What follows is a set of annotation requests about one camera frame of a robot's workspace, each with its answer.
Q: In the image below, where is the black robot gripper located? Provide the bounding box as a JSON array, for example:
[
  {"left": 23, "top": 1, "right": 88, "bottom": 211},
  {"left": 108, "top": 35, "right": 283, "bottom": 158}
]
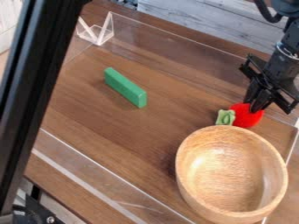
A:
[{"left": 239, "top": 46, "right": 299, "bottom": 115}]

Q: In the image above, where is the red plush tomato toy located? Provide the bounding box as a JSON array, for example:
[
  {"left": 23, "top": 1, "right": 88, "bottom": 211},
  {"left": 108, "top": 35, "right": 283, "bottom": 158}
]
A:
[{"left": 215, "top": 103, "right": 264, "bottom": 128}]

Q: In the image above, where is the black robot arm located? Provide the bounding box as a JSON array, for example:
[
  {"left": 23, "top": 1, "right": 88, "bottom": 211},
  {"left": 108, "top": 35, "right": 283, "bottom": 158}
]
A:
[{"left": 239, "top": 0, "right": 299, "bottom": 114}]

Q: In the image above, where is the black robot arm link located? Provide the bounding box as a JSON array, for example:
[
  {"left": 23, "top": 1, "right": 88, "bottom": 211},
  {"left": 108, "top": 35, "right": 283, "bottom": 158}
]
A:
[{"left": 0, "top": 0, "right": 91, "bottom": 216}]

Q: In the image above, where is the wooden bowl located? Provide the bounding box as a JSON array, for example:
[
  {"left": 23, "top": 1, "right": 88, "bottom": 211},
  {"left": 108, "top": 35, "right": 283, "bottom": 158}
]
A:
[{"left": 175, "top": 125, "right": 288, "bottom": 224}]

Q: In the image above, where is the green rectangular block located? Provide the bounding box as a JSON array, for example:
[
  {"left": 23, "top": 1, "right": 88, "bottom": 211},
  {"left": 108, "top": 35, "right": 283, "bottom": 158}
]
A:
[{"left": 104, "top": 67, "right": 147, "bottom": 108}]

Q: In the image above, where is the black clamp under table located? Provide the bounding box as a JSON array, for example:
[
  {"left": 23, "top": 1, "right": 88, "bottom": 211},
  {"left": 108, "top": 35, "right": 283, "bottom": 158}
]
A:
[{"left": 14, "top": 189, "right": 66, "bottom": 224}]

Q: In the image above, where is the clear acrylic tray enclosure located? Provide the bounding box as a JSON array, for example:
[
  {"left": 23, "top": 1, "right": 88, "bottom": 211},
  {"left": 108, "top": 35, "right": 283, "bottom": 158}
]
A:
[{"left": 26, "top": 4, "right": 299, "bottom": 224}]

